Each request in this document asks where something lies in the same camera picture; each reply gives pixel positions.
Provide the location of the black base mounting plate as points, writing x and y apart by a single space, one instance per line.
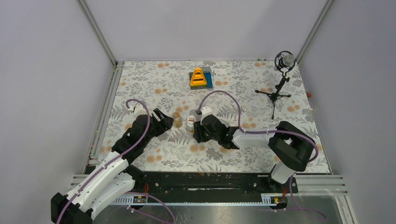
199 187

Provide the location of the yellow pyramid toy on blocks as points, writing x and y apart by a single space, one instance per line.
201 78

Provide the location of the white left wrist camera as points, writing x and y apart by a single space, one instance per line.
139 109

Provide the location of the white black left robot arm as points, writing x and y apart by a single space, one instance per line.
114 176

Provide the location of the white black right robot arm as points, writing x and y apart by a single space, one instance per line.
288 143

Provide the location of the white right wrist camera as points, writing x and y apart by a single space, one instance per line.
205 111

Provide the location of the small amber pill bottle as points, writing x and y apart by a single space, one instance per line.
177 120

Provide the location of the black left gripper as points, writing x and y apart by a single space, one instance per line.
165 124

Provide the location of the white cap amber pill bottle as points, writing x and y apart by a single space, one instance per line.
190 123

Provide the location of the floral patterned table mat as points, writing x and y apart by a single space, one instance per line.
238 98

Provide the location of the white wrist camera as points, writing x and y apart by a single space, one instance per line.
139 109
205 111

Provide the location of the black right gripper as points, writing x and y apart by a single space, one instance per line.
198 134

